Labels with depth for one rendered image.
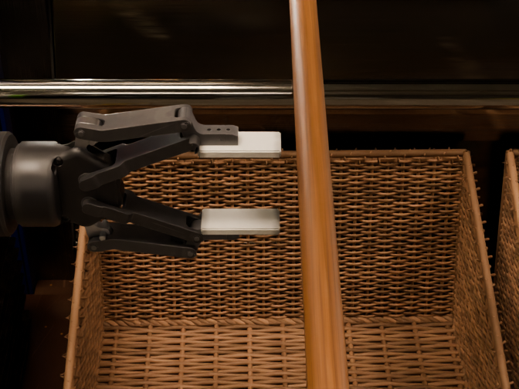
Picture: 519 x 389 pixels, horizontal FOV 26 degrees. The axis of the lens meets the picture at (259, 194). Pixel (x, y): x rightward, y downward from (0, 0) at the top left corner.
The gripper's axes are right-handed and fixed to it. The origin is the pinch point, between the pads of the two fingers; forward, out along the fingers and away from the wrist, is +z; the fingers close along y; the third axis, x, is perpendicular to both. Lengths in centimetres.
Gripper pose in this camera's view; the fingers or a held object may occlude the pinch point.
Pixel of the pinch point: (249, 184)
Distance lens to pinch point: 98.3
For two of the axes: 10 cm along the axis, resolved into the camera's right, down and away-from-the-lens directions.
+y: 0.0, 7.9, 6.1
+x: 0.0, 6.1, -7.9
